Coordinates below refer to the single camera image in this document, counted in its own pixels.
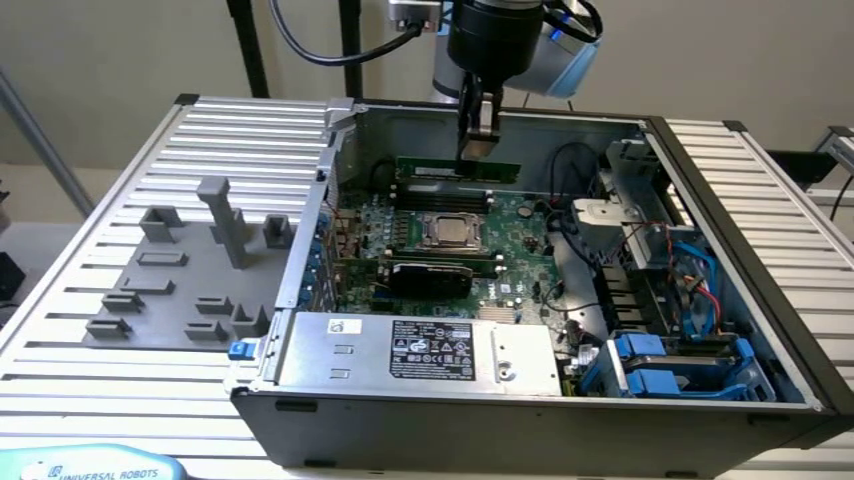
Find CPU socket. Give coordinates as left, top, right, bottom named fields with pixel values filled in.
left=397, top=209, right=500, bottom=257

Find blue disk caddy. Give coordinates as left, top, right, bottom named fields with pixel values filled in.
left=628, top=369, right=683, bottom=400
left=608, top=331, right=670, bottom=365

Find black fan shroud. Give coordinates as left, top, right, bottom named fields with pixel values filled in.
left=591, top=264, right=643, bottom=332

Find green RAM stick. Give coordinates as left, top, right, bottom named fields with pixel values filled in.
left=393, top=155, right=523, bottom=185

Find small silver heatsink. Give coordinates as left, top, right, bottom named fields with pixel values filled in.
left=478, top=305, right=523, bottom=327

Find green motherboard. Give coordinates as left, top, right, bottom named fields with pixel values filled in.
left=317, top=188, right=576, bottom=322

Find black wire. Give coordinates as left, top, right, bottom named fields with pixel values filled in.
left=547, top=141, right=603, bottom=237

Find grey aluminium pole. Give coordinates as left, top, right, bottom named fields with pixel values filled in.
left=0, top=63, right=96, bottom=218

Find black box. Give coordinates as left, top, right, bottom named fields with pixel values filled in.
left=764, top=148, right=830, bottom=187

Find red wire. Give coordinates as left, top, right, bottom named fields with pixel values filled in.
left=691, top=286, right=723, bottom=332

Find silver CPU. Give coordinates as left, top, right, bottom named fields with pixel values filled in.
left=424, top=214, right=473, bottom=248

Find black graphics card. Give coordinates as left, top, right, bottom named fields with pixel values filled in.
left=381, top=259, right=478, bottom=302

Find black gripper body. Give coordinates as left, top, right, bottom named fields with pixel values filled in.
left=444, top=0, right=543, bottom=93

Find blue wire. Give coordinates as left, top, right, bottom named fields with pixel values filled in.
left=671, top=239, right=724, bottom=337

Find metal disk cage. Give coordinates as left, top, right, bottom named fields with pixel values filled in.
left=596, top=139, right=703, bottom=273

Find blue Universal Robots joint cap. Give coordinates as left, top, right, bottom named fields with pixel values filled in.
left=0, top=443, right=189, bottom=480

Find black camera cable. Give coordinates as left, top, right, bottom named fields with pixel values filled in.
left=268, top=0, right=429, bottom=67

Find aluminium frame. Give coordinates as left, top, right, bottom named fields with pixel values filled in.
left=803, top=124, right=854, bottom=197

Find silver power supply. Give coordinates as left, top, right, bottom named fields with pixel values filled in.
left=275, top=311, right=563, bottom=397

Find black stand pole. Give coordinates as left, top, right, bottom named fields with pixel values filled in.
left=224, top=0, right=271, bottom=99
left=341, top=0, right=365, bottom=99

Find black open PC case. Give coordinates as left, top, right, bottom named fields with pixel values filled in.
left=228, top=96, right=839, bottom=470

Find grey parts rack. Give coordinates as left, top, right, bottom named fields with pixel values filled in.
left=81, top=175, right=299, bottom=352

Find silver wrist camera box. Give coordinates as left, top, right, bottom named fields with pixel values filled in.
left=385, top=0, right=447, bottom=32

